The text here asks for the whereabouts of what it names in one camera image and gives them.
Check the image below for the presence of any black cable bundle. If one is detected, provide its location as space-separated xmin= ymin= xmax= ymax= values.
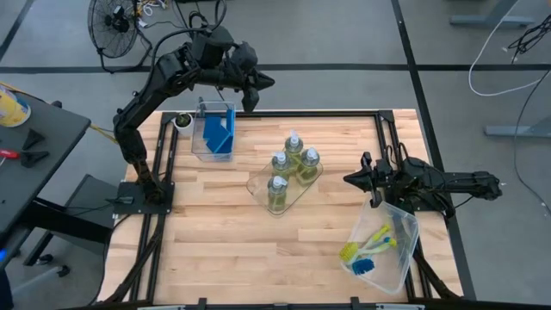
xmin=507 ymin=12 xmax=551 ymax=216

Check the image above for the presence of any small clear plastic bin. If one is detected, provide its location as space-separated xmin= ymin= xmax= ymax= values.
xmin=190 ymin=101 xmax=238 ymax=164

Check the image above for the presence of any clear handled caddy bin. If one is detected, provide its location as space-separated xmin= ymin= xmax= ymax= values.
xmin=245 ymin=148 xmax=325 ymax=216

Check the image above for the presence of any grey desk leg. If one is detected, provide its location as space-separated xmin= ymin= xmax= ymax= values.
xmin=449 ymin=0 xmax=537 ymax=27

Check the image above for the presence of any soap bottle with method label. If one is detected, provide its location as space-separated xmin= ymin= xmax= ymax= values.
xmin=266 ymin=175 xmax=288 ymax=213

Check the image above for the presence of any black floor fan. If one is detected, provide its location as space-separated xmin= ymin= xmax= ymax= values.
xmin=87 ymin=0 xmax=154 ymax=74

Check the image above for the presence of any coiled black cable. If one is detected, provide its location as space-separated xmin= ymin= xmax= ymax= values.
xmin=188 ymin=10 xmax=214 ymax=31

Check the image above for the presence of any red handled screwdriver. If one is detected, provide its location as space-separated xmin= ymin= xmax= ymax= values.
xmin=0 ymin=148 xmax=21 ymax=167

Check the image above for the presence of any white floor cable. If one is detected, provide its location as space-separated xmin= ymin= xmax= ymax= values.
xmin=467 ymin=0 xmax=551 ymax=98

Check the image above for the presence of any black triangular part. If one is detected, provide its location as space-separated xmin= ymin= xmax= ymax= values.
xmin=21 ymin=127 xmax=46 ymax=151
xmin=19 ymin=150 xmax=51 ymax=169

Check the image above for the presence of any grey desk foot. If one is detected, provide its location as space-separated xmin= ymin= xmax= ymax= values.
xmin=484 ymin=115 xmax=551 ymax=139

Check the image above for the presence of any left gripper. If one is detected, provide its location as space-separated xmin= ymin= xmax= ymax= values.
xmin=226 ymin=41 xmax=276 ymax=114

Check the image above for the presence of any yellow dish brush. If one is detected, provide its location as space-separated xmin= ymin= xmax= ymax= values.
xmin=338 ymin=234 xmax=391 ymax=263
xmin=339 ymin=223 xmax=393 ymax=264

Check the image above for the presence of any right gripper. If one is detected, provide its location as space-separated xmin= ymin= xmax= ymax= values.
xmin=343 ymin=150 xmax=402 ymax=209

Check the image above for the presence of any yellow round container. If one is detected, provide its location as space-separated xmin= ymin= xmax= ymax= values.
xmin=0 ymin=84 xmax=32 ymax=128

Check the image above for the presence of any black aluminium table frame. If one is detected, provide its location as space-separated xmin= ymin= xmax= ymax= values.
xmin=96 ymin=109 xmax=474 ymax=310

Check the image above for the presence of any blue dish brush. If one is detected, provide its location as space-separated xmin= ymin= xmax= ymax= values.
xmin=351 ymin=236 xmax=399 ymax=276

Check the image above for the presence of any clear plastic tub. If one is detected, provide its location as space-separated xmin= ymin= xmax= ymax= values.
xmin=339 ymin=196 xmax=421 ymax=296

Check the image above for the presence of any clear yellow-green soap pump bottle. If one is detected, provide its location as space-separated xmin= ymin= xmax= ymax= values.
xmin=270 ymin=151 xmax=292 ymax=180
xmin=283 ymin=128 xmax=305 ymax=160

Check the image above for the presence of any black side table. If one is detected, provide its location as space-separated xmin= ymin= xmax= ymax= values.
xmin=0 ymin=81 xmax=126 ymax=276

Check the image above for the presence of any yellow floor cable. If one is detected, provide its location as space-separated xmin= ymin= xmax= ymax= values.
xmin=88 ymin=122 xmax=118 ymax=143

